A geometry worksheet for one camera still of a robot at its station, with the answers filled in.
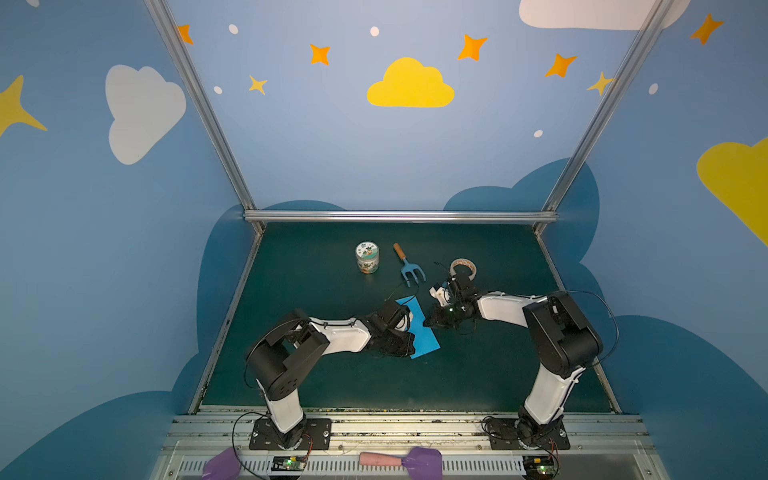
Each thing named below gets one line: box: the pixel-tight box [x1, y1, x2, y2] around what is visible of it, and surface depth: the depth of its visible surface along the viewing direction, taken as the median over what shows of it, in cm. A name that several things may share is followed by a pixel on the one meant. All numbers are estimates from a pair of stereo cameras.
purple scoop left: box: [202, 447, 241, 480], surface depth 71 cm
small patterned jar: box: [355, 241, 380, 274], surface depth 106 cm
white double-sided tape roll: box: [450, 258, 477, 281], surface depth 111 cm
